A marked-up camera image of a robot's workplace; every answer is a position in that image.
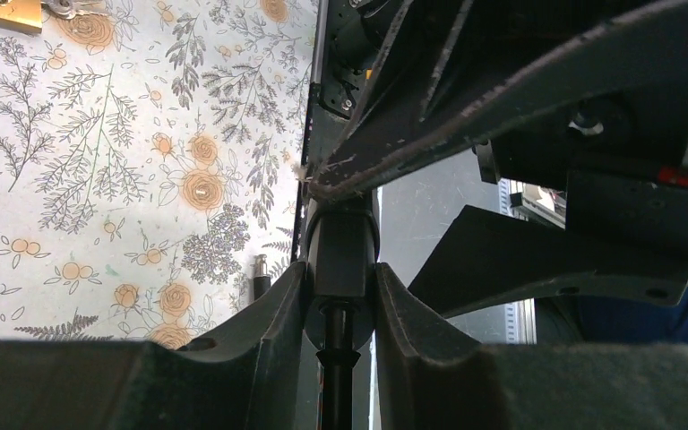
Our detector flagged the floral table mat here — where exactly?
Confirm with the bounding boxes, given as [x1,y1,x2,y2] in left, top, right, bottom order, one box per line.
[0,1,318,348]

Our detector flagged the red cable lock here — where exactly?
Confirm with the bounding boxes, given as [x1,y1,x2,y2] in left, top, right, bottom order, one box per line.
[252,254,271,301]

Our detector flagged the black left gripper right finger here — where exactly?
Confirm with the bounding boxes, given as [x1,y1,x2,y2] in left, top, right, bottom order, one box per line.
[375,263,688,429]

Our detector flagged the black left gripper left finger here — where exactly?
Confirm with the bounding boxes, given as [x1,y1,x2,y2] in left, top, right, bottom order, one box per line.
[0,262,306,429]

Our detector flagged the black padlock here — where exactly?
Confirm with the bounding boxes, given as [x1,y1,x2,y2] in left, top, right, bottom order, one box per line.
[305,200,376,429]

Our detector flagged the aluminium frame rail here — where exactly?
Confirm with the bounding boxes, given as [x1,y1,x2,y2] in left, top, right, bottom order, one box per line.
[494,177,568,346]

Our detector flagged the person in blue shirt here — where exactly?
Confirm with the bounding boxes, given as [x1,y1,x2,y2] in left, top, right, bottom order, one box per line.
[533,219,688,363]

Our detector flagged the brass padlock silver shackle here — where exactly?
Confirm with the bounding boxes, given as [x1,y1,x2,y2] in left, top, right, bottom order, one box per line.
[0,0,42,34]

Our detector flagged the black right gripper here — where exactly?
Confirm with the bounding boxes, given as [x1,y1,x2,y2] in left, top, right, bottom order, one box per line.
[309,1,688,317]

